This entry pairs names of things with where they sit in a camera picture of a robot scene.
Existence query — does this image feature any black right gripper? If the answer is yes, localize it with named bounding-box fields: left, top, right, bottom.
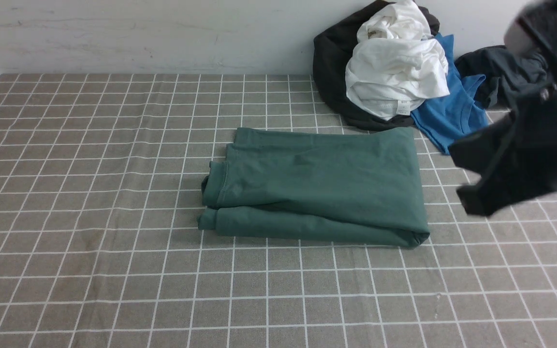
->
left=448, top=81, right=557, bottom=217

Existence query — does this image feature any green long sleeve shirt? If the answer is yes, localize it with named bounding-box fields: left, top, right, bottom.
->
left=197, top=128, right=430, bottom=248

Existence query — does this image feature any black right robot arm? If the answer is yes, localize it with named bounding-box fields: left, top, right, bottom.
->
left=449, top=0, right=557, bottom=217

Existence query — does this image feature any blue t-shirt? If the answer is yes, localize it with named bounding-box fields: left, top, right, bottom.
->
left=411, top=34, right=488, bottom=155

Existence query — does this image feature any white crumpled shirt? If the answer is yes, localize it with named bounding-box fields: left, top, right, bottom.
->
left=345, top=0, right=450, bottom=120

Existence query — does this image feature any dark grey crumpled garment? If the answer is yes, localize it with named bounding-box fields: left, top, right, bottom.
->
left=455, top=45, right=550, bottom=109

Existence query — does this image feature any black crumpled garment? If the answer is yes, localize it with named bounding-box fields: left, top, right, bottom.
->
left=312, top=0, right=440, bottom=131

